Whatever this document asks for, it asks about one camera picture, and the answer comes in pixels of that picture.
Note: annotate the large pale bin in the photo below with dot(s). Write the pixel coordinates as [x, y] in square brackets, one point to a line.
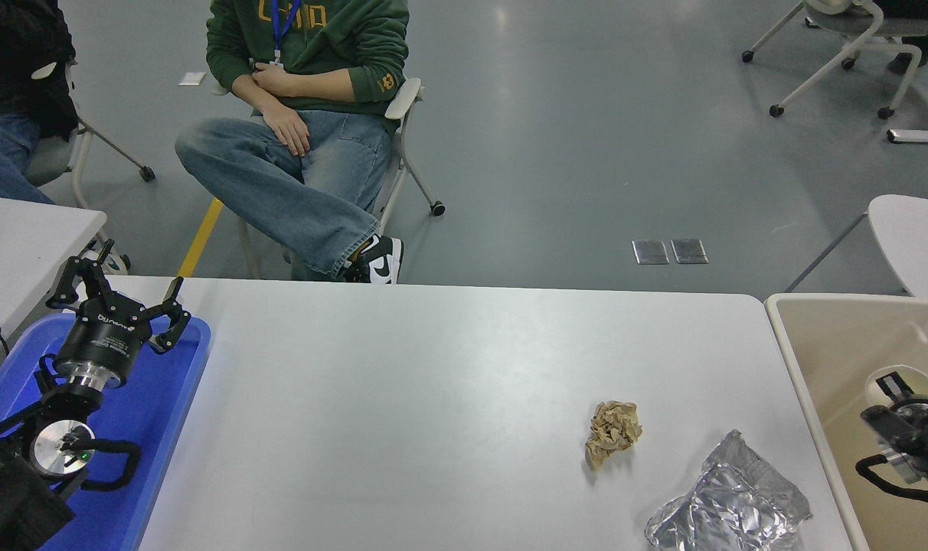
[839, 360]

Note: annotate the white paper cup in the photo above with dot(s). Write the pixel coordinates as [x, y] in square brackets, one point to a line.
[871, 386]

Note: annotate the white wheeled chair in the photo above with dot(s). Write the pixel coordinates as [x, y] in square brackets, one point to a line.
[403, 98]
[877, 27]
[47, 161]

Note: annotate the tan paper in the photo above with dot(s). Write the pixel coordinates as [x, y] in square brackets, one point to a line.
[613, 432]

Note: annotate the white rounded table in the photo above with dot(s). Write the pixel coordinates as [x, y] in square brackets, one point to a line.
[916, 237]

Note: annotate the white side table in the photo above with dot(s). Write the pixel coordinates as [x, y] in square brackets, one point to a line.
[20, 245]

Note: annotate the person's right hand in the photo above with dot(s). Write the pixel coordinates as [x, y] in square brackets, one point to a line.
[292, 132]

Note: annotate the white bar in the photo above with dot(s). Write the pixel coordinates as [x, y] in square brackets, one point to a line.
[923, 137]

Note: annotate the silver foil tray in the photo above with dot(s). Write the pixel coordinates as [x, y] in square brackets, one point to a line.
[732, 505]

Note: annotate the person's right forearm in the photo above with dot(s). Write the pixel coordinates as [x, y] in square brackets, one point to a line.
[253, 99]

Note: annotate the person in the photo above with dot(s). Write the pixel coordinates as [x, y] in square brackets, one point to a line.
[341, 46]
[12, 61]
[919, 6]

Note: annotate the blue plastic tray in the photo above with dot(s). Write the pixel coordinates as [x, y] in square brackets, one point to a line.
[158, 428]

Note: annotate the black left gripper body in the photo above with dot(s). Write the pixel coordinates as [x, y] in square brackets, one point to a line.
[104, 337]

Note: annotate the metal floor plate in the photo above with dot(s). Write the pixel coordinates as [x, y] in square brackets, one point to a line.
[689, 251]
[651, 252]

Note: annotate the person's left hand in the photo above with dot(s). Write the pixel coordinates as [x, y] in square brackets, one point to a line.
[271, 80]

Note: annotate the person's left forearm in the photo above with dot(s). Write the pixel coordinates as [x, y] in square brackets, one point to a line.
[318, 83]

